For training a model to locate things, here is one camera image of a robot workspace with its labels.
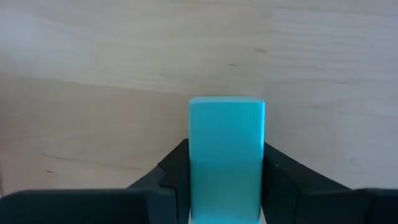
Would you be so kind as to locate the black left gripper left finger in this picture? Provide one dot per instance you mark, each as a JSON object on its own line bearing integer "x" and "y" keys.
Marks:
{"x": 93, "y": 208}

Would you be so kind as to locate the long blue block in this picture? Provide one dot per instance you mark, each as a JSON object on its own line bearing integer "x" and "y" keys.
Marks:
{"x": 227, "y": 149}

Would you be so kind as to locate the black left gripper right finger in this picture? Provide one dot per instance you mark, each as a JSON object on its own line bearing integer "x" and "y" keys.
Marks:
{"x": 311, "y": 202}

